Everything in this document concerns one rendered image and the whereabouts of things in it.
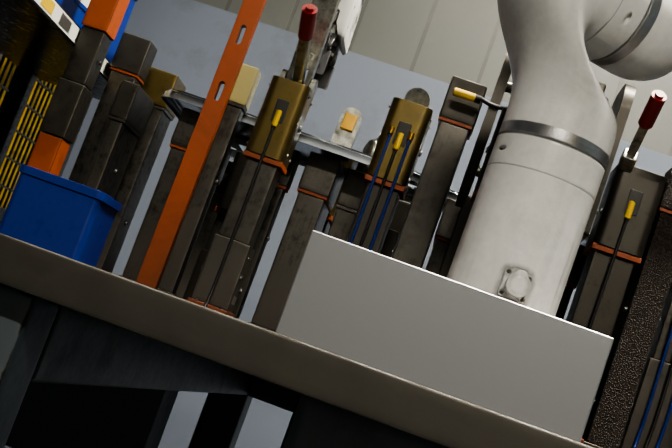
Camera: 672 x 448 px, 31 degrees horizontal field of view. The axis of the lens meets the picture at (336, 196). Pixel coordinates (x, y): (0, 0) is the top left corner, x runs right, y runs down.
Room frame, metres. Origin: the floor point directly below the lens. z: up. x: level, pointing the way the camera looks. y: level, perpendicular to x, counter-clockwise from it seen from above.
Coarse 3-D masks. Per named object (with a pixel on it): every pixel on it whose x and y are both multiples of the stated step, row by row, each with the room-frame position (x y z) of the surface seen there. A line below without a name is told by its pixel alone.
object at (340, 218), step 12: (348, 180) 1.86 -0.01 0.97; (360, 180) 1.86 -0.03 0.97; (348, 192) 1.86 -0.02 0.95; (360, 192) 1.86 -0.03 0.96; (336, 204) 1.86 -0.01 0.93; (348, 204) 1.86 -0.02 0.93; (336, 216) 1.86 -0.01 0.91; (348, 216) 1.86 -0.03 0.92; (336, 228) 1.86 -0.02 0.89; (348, 228) 1.86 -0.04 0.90
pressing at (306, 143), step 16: (176, 96) 1.81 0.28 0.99; (192, 96) 1.81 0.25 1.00; (176, 112) 1.96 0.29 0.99; (240, 128) 1.93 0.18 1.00; (240, 144) 2.02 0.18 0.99; (304, 144) 1.87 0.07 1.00; (320, 144) 1.78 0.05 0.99; (336, 144) 1.78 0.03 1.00; (304, 160) 2.00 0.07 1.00; (352, 160) 1.85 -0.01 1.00; (368, 160) 1.78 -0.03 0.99; (416, 176) 1.77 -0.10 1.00; (448, 192) 1.82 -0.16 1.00
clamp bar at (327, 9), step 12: (312, 0) 1.73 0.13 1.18; (324, 0) 1.73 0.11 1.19; (336, 0) 1.72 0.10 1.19; (324, 12) 1.73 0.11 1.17; (324, 24) 1.73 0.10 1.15; (324, 36) 1.73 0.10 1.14; (312, 48) 1.74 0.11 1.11; (312, 60) 1.74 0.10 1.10; (288, 72) 1.75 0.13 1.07; (312, 72) 1.74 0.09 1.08
